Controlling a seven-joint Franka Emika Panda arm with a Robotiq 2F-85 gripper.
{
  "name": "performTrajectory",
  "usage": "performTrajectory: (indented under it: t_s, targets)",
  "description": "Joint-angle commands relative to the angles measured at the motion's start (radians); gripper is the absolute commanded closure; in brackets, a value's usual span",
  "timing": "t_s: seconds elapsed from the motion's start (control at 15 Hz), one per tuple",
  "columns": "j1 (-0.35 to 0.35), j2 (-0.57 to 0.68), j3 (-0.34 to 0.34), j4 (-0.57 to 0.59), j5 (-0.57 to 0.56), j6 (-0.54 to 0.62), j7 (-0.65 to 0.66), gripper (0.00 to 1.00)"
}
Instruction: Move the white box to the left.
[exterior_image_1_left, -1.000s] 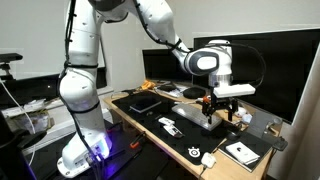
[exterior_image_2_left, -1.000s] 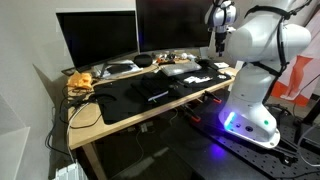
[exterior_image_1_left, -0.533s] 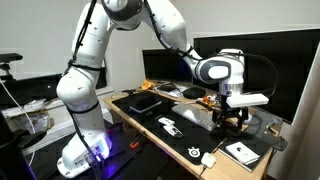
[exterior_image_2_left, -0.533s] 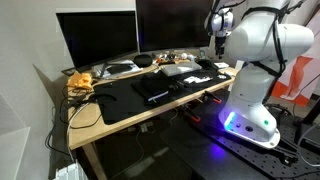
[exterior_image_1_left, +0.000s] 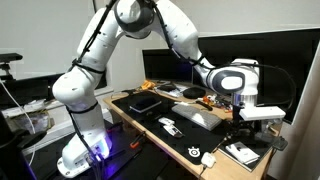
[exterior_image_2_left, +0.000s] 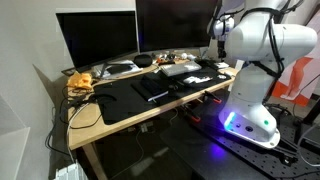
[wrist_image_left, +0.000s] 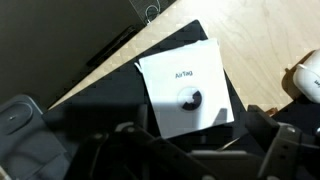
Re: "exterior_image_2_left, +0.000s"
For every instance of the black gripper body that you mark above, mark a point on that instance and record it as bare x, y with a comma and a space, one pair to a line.
222, 41

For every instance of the white AirTag box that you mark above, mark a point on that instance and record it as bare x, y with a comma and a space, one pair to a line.
223, 64

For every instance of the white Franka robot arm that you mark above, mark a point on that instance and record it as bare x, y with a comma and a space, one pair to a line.
253, 40

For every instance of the grey flat box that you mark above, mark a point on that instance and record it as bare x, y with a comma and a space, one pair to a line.
180, 68

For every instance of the large black flat pad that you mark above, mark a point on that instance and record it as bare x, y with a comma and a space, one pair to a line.
215, 67

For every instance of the white plush toy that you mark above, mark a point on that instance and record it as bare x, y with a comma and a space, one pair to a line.
184, 56

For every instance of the large black monitor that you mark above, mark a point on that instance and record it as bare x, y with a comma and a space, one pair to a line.
173, 23

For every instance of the small orange toy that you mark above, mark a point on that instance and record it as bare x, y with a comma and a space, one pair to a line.
160, 60

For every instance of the orange white poster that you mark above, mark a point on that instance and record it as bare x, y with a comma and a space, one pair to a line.
296, 83

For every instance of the black oval case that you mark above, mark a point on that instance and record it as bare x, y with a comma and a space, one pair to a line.
143, 60

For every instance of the black optical breadboard table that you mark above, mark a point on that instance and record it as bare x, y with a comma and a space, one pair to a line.
240, 156

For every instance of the grey power adapter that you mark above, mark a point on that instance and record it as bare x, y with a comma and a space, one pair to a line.
146, 126

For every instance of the black tripod stand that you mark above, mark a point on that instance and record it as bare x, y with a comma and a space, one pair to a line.
311, 116

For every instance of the black desk mat white logo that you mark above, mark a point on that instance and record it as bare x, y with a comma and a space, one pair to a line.
123, 100

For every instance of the yellow cloth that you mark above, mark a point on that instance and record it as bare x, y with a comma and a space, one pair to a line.
80, 80

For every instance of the wooden desk leg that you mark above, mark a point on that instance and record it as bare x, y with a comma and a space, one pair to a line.
93, 160

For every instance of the white radiator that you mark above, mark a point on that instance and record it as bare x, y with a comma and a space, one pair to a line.
71, 171

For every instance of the black monitor silver frame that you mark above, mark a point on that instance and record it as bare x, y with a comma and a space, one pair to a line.
96, 36

